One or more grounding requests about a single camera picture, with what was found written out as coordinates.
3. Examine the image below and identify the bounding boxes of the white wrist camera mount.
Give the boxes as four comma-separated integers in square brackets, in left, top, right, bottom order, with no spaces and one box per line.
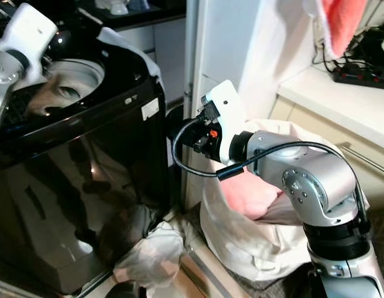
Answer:
[0,2,60,85]
[201,79,247,166]

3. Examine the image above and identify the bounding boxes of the black tangled power cables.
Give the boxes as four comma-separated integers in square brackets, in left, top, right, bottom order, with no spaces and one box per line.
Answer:
[312,24,384,75]

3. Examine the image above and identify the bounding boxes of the pink white hanging towel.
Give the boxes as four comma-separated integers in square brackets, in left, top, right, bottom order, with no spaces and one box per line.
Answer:
[303,0,370,60]

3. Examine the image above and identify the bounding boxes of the black top-load washing machine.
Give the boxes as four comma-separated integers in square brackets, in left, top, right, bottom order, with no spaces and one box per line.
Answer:
[0,0,169,294]

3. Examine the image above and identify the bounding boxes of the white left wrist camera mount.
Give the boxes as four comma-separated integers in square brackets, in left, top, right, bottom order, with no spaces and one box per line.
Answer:
[0,2,60,85]

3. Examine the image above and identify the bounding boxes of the white counter cabinet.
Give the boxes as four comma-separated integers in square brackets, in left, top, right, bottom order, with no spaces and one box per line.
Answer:
[270,62,384,194]

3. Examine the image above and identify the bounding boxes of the beige grey garment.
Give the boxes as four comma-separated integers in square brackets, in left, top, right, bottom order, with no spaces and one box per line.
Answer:
[263,189,311,227]

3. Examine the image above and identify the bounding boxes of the pink garment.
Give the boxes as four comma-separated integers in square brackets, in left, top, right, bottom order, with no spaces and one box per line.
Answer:
[219,164,281,222]

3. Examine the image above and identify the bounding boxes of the white fabric laundry bag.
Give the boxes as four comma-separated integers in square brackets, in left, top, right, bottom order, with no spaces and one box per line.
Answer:
[198,118,370,282]

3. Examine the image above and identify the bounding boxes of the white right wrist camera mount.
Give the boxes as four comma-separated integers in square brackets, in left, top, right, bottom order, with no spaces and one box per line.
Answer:
[201,79,247,166]

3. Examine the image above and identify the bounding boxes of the black power strip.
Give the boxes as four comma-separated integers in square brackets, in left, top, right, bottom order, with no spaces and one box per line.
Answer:
[332,62,384,91]

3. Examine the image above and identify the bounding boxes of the white washer sticker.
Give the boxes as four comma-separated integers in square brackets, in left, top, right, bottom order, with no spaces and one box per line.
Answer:
[142,97,160,121]

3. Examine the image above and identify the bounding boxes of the white crumpled cloth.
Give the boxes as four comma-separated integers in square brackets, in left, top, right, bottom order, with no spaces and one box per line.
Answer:
[113,220,185,290]

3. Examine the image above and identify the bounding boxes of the white cupboard doors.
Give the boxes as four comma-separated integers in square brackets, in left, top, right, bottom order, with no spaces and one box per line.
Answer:
[111,17,188,104]

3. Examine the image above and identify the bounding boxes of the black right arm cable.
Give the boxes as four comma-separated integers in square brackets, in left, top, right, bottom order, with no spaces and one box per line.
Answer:
[171,117,370,234]

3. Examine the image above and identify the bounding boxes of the metal cabinet handle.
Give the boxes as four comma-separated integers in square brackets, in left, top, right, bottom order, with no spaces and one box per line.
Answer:
[337,142,384,179]

